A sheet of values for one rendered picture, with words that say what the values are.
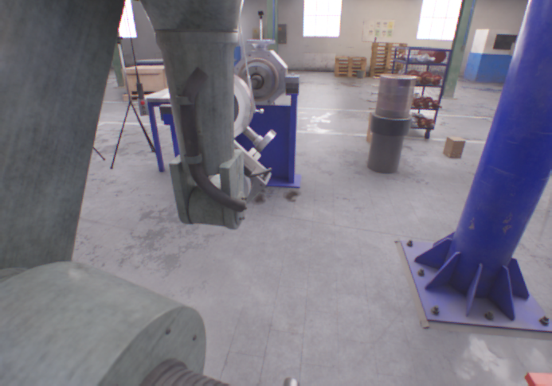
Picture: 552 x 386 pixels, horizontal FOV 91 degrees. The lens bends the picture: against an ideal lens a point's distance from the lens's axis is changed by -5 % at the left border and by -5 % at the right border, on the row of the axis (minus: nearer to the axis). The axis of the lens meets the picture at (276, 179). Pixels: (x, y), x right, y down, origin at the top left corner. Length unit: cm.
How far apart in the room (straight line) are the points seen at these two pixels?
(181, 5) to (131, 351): 58
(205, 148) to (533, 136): 147
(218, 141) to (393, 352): 143
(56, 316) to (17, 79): 37
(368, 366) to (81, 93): 161
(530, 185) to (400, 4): 1317
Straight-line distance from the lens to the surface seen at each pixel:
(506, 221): 191
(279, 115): 298
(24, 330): 45
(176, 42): 73
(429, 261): 228
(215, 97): 75
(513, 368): 203
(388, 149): 350
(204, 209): 89
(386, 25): 1447
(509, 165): 178
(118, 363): 39
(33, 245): 67
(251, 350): 171
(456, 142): 446
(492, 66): 1430
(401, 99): 337
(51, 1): 67
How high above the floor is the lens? 145
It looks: 27 degrees down
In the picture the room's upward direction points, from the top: straight up
